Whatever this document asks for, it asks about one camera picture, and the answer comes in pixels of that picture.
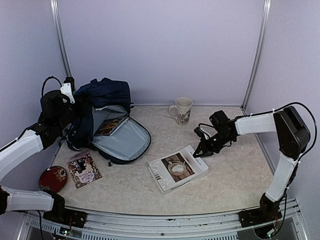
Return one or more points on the navy blue student backpack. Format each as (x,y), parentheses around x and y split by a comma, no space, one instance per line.
(108,99)

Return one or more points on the beige patterned ceramic mug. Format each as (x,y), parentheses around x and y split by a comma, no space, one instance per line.
(181,110)

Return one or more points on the white afternoon tea book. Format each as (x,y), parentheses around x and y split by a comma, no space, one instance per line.
(177,169)

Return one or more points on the front aluminium rail base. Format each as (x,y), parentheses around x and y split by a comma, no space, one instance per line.
(228,225)

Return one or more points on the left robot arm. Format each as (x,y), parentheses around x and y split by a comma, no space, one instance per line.
(58,111)

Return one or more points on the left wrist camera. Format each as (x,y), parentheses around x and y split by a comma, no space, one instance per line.
(68,88)

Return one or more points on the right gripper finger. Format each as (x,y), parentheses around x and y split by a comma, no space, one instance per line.
(200,150)
(204,155)

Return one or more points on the red floral round tin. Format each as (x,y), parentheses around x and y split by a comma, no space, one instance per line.
(53,179)

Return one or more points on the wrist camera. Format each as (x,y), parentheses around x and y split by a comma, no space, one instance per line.
(202,133)
(68,88)

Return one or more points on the blue dog cover book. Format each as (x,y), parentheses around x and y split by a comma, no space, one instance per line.
(110,126)

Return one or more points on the purple picture card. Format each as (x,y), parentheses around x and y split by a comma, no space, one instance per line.
(83,169)

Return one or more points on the aluminium frame post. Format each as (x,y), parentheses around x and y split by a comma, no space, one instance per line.
(60,37)
(258,53)

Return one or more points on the left aluminium frame post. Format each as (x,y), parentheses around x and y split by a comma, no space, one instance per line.
(60,37)

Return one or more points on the right aluminium frame post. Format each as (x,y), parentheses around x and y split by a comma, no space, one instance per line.
(258,53)

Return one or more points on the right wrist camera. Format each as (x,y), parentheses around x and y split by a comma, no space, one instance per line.
(202,133)

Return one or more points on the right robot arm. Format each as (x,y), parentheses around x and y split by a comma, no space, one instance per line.
(284,126)

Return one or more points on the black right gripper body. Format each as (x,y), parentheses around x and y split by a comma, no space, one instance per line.
(213,146)

